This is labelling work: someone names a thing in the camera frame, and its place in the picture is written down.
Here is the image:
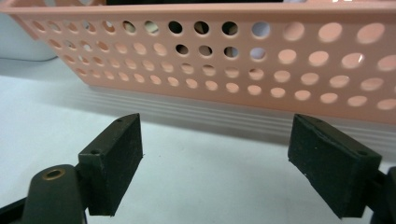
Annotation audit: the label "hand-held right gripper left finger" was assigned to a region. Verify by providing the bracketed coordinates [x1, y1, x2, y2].
[78, 112, 145, 217]

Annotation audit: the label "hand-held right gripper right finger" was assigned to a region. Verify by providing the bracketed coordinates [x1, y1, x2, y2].
[287, 113, 383, 219]

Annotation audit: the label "pink perforated plastic basket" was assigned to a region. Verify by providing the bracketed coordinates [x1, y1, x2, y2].
[0, 0, 396, 126]

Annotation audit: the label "white divided storage box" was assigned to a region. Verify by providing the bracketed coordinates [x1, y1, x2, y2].
[0, 12, 58, 62]

